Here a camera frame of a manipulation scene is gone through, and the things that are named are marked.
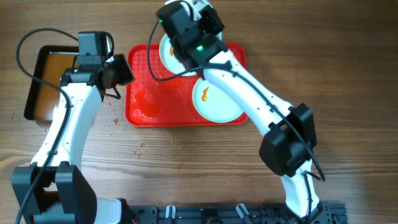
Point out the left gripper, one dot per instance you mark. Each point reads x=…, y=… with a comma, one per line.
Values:
x=125, y=73

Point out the light blue plate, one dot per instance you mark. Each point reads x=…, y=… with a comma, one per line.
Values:
x=199, y=6
x=167, y=56
x=214, y=104

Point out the black water tray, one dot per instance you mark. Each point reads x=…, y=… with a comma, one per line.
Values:
x=52, y=61

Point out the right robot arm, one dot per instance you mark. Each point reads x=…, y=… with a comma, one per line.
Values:
x=288, y=132

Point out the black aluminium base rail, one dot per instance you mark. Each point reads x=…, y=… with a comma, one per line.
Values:
x=324, y=212

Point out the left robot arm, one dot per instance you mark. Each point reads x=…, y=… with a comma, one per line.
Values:
x=52, y=189

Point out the orange green sponge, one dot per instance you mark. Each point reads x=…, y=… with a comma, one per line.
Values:
x=126, y=78

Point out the red plastic tray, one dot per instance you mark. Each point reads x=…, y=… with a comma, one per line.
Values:
x=153, y=104

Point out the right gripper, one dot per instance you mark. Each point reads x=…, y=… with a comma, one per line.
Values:
x=209, y=16

